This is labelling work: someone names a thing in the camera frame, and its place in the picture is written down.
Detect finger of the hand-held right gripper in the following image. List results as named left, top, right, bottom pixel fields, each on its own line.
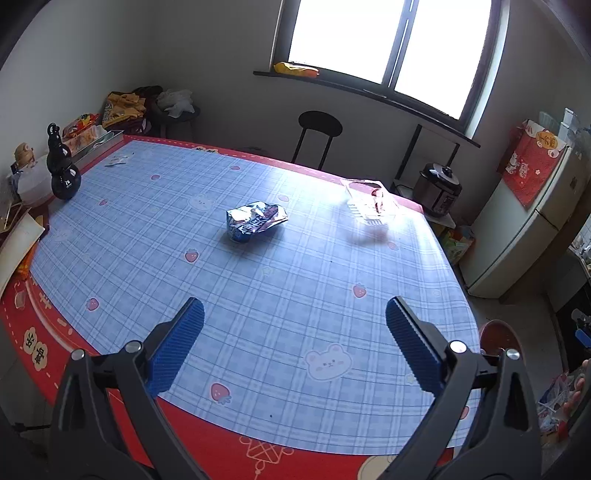
left=571, top=309, right=591, bottom=349

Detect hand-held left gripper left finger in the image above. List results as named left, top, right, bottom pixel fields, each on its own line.
left=51, top=296, right=208, bottom=480

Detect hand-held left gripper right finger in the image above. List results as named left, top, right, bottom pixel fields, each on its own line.
left=385, top=296, right=543, bottom=480

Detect red brown trash bin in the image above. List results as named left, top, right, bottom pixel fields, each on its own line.
left=478, top=320, right=525, bottom=358

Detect clear plastic container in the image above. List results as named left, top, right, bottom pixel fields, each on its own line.
left=342, top=178, right=402, bottom=228

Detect blue silver wrapper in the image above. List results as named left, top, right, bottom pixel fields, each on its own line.
left=225, top=202, right=289, bottom=244

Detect red wrapper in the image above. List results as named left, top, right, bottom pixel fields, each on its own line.
left=369, top=182, right=387, bottom=215

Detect person's right hand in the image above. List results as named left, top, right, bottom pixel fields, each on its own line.
left=562, top=360, right=591, bottom=416

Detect printed plastic bag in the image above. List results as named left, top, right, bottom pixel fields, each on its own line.
left=538, top=369, right=583, bottom=448

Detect colourful bag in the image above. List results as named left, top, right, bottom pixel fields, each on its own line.
left=441, top=226, right=476, bottom=266

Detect white fridge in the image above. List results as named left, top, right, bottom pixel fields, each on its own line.
left=459, top=143, right=585, bottom=301

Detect blue plaid table mat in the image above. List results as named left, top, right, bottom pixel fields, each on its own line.
left=28, top=140, right=483, bottom=450

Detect pressure cooker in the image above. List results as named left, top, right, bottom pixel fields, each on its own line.
left=412, top=162, right=463, bottom=217

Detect orange packet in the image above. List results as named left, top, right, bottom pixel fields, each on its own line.
left=18, top=244, right=38, bottom=282

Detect red cloth with cartoon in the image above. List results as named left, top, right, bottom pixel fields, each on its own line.
left=501, top=119, right=570, bottom=208

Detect white book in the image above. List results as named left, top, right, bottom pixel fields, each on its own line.
left=0, top=213, right=46, bottom=296

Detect black metal rack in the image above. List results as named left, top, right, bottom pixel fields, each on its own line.
left=392, top=124, right=461, bottom=195

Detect black gourd-shaped bottle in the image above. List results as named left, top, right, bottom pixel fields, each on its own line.
left=46, top=122, right=81, bottom=200

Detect yellowish flat tray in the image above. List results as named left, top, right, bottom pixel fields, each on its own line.
left=0, top=200, right=31, bottom=234

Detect white lidded pot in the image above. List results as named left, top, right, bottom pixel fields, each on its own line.
left=17, top=164, right=56, bottom=207

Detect grey metal tray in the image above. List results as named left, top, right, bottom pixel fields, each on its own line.
left=69, top=129, right=124, bottom=169

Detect dark round stool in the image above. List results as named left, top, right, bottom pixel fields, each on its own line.
left=154, top=105, right=201, bottom=139

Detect red snack bags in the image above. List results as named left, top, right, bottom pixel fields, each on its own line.
left=62, top=113, right=102, bottom=141

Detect black round stool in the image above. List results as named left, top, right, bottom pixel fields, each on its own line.
left=291, top=111, right=343, bottom=171

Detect yellow printed clothing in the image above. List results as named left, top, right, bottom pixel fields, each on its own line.
left=102, top=91, right=147, bottom=130

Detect white plastic bag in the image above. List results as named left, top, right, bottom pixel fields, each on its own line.
left=156, top=89, right=197, bottom=116

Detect dark clothing pile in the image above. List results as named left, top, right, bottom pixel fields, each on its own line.
left=131, top=85, right=164, bottom=134

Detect dark window sill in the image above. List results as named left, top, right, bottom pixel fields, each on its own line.
left=253, top=69, right=481, bottom=148

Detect yellow packet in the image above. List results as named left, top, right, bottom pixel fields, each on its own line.
left=273, top=61, right=320, bottom=78

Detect window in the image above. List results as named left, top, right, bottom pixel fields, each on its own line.
left=268, top=0, right=504, bottom=137

